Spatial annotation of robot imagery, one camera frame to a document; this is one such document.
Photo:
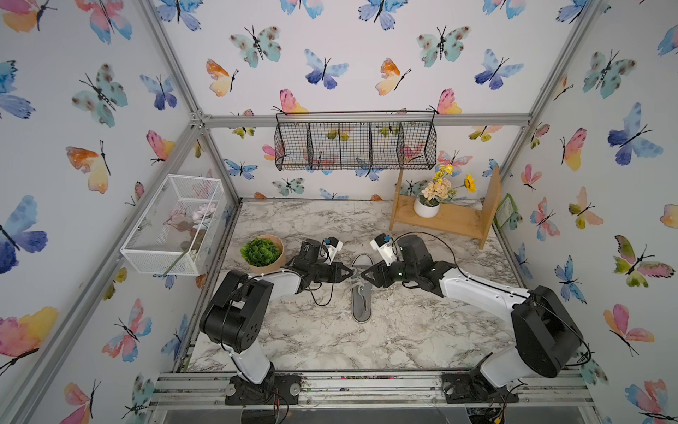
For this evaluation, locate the green plant in terracotta pot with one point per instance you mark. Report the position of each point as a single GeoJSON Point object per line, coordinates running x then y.
{"type": "Point", "coordinates": [264, 254]}

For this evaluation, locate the black wire wall basket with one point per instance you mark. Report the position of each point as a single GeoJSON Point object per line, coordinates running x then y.
{"type": "Point", "coordinates": [355, 141]}

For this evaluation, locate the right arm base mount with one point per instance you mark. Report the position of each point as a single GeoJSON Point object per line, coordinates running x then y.
{"type": "Point", "coordinates": [470, 387]}

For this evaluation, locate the grey canvas sneaker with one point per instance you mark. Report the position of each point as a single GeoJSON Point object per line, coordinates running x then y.
{"type": "Point", "coordinates": [361, 289]}

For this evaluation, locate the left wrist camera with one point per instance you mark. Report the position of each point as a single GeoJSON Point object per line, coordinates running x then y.
{"type": "Point", "coordinates": [333, 246]}

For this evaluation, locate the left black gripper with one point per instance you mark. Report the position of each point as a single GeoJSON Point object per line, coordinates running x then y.
{"type": "Point", "coordinates": [335, 276]}

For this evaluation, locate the aluminium front rail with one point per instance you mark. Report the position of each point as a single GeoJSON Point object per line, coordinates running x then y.
{"type": "Point", "coordinates": [315, 390]}

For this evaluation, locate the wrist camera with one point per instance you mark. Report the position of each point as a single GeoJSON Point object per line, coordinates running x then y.
{"type": "Point", "coordinates": [384, 245]}
{"type": "Point", "coordinates": [333, 246]}

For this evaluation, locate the white mesh wall basket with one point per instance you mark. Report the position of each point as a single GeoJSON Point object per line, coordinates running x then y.
{"type": "Point", "coordinates": [177, 227]}

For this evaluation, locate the green framed wall card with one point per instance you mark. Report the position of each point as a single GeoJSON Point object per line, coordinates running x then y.
{"type": "Point", "coordinates": [507, 214]}

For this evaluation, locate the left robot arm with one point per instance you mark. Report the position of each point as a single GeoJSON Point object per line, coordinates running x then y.
{"type": "Point", "coordinates": [235, 314]}

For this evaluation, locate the wooden shelf rack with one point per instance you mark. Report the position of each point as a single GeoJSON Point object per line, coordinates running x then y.
{"type": "Point", "coordinates": [451, 218]}

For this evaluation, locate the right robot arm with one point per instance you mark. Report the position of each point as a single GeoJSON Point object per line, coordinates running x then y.
{"type": "Point", "coordinates": [546, 337]}

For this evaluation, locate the flowers in white pot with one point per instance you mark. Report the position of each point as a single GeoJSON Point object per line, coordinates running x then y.
{"type": "Point", "coordinates": [441, 190]}

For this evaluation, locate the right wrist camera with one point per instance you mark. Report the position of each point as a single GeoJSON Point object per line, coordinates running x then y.
{"type": "Point", "coordinates": [384, 245]}

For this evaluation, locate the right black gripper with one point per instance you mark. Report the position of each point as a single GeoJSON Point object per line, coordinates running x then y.
{"type": "Point", "coordinates": [380, 271]}

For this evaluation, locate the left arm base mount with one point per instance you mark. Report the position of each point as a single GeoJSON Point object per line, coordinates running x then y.
{"type": "Point", "coordinates": [276, 388]}

